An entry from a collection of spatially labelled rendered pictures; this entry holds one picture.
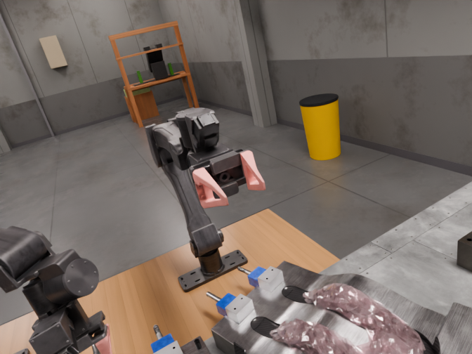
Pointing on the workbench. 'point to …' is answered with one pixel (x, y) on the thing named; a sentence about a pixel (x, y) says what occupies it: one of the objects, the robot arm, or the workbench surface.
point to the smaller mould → (465, 251)
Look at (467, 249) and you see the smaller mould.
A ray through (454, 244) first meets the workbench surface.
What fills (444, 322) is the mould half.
